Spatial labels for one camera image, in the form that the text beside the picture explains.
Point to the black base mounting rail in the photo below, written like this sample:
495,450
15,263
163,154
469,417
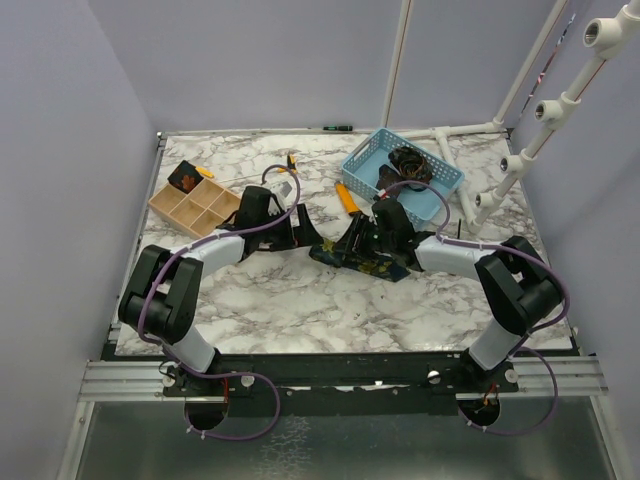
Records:
260,385

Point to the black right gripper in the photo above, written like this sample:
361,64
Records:
358,226

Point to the folded dark patterned tie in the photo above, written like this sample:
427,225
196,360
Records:
387,178

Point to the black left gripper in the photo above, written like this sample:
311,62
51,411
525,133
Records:
304,234

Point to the blue yellow floral tie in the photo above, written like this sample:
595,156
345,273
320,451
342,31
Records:
338,255

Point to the wooden compartment tray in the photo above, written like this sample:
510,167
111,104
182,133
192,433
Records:
198,212

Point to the light blue plastic basket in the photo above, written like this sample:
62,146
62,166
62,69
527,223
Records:
385,158

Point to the yellow utility knife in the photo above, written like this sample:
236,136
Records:
346,199

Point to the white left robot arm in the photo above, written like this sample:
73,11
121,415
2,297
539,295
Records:
160,298

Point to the yellow black wire stripper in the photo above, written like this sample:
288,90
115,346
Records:
290,166

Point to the rolled dark orange-leaf tie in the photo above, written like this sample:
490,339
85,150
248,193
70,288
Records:
185,177

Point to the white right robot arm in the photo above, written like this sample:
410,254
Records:
520,289

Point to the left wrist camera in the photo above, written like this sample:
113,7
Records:
284,192

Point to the green black marker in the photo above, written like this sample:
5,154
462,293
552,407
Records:
338,128

